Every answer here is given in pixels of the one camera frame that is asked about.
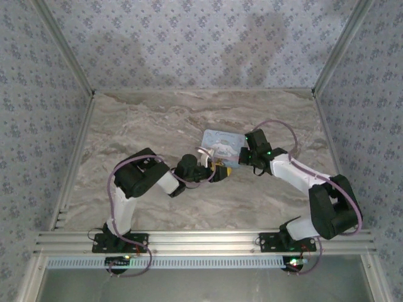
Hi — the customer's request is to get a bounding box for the blue cartoon tin box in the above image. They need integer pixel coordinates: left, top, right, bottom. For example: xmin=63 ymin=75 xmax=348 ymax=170
xmin=201 ymin=128 xmax=246 ymax=167

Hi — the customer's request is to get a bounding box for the aluminium mounting rail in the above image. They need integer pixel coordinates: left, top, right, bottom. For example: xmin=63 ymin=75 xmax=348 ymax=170
xmin=33 ymin=229 xmax=377 ymax=255

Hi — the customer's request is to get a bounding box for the aluminium table edge rail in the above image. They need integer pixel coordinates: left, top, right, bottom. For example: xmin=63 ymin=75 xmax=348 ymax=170
xmin=94 ymin=89 xmax=315 ymax=95

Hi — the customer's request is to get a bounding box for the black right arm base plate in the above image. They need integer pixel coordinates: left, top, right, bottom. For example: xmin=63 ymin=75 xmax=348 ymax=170
xmin=258 ymin=232 xmax=317 ymax=253

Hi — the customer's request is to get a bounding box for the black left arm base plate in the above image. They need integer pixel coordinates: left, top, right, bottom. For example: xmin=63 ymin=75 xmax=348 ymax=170
xmin=92 ymin=232 xmax=149 ymax=254

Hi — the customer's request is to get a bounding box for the white slotted cable duct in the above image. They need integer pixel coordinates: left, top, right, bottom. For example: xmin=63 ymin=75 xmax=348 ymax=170
xmin=47 ymin=255 xmax=297 ymax=269

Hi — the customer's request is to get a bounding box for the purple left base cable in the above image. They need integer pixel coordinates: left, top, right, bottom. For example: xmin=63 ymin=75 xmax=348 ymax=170
xmin=106 ymin=243 xmax=154 ymax=278

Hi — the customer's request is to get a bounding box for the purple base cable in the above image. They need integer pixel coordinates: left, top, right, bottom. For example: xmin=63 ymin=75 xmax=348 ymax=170
xmin=302 ymin=235 xmax=324 ymax=275
xmin=106 ymin=243 xmax=154 ymax=278

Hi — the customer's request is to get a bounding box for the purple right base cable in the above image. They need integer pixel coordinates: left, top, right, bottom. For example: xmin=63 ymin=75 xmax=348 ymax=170
xmin=302 ymin=235 xmax=324 ymax=275

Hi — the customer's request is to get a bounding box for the aluminium side rail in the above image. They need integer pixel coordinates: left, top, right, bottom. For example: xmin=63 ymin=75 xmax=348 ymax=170
xmin=50 ymin=92 xmax=97 ymax=229

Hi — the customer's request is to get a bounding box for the aluminium frame post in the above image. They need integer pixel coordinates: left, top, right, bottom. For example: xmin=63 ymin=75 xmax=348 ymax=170
xmin=311 ymin=0 xmax=375 ymax=95
xmin=31 ymin=0 xmax=97 ymax=97

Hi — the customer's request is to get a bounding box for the aluminium frame leg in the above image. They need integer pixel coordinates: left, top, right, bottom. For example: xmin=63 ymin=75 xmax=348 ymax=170
xmin=17 ymin=254 xmax=48 ymax=302
xmin=360 ymin=254 xmax=387 ymax=302

